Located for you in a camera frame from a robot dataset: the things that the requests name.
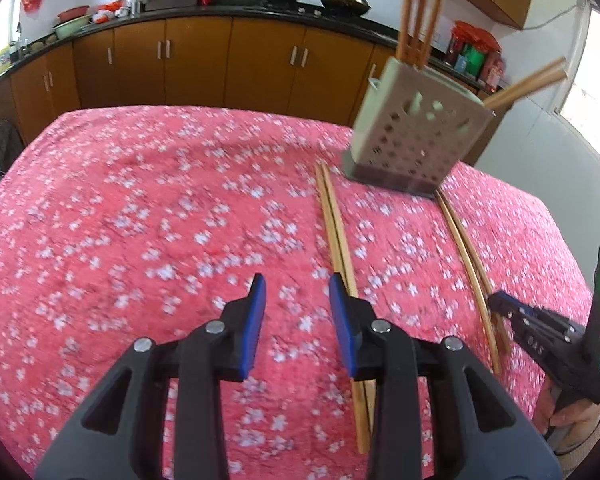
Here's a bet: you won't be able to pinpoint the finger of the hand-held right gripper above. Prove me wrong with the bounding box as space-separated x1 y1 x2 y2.
487 290 542 334

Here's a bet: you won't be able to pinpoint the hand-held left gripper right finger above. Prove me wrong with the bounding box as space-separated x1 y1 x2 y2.
328 272 563 480

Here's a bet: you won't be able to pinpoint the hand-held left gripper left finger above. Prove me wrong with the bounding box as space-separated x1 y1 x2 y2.
34 272 268 480

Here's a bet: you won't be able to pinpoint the perforated grey chopstick holder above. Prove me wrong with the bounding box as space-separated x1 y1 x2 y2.
342 56 497 200

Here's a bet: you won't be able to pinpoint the person's right hand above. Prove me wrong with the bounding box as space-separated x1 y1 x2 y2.
535 382 600 456

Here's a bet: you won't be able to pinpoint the red floral tablecloth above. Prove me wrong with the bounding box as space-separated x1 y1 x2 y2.
0 105 600 480

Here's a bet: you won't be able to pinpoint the large side window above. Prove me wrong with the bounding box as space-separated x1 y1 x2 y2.
555 0 600 171

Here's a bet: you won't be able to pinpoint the green container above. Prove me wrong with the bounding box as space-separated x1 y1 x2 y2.
462 45 487 78

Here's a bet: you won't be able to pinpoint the wooden base cabinets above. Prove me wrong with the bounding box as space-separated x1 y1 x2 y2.
0 12 401 153

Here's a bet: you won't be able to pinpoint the red bag on containers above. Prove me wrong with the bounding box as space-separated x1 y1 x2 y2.
452 21 501 53

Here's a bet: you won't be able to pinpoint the gas stove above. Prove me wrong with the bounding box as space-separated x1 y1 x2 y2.
242 4 331 18

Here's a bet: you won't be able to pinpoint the wok with lid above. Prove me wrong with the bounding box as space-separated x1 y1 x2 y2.
319 0 372 17

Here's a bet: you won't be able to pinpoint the black kitchen countertop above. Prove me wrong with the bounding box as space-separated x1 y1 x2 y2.
0 0 486 96

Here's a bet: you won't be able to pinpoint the red and white bag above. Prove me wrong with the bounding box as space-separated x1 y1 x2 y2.
91 2 130 23

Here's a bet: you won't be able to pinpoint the green basin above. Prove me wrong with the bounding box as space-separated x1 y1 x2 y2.
51 15 93 40

